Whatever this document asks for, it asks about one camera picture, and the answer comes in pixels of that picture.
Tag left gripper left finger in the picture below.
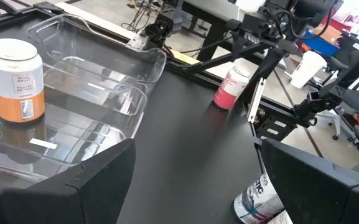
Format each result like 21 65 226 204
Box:
0 138 137 224

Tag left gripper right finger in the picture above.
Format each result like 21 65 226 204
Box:
261 138 359 224

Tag silver soda can black lid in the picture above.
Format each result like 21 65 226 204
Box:
231 172 294 224

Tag clear plastic bin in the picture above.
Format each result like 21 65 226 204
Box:
0 55 149 184
26 14 167 94

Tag orange and white soda can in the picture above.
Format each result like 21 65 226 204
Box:
0 38 45 124

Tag pink and white soda can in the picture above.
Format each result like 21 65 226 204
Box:
213 66 251 111

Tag black box white labels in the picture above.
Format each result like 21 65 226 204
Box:
253 114 297 142

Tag black office chair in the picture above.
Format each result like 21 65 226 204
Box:
292 83 359 150

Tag silver extrusion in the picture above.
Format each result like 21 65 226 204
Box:
247 77 266 124

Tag white paper cup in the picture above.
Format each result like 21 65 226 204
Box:
290 50 328 90

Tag blue plastic bin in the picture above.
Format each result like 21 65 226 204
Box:
302 30 342 57

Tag brown cardboard box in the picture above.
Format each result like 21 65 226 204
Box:
311 24 342 44

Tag silver angle bracket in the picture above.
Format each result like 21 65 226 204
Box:
125 29 151 50

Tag black cable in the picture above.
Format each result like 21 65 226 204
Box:
120 0 157 32

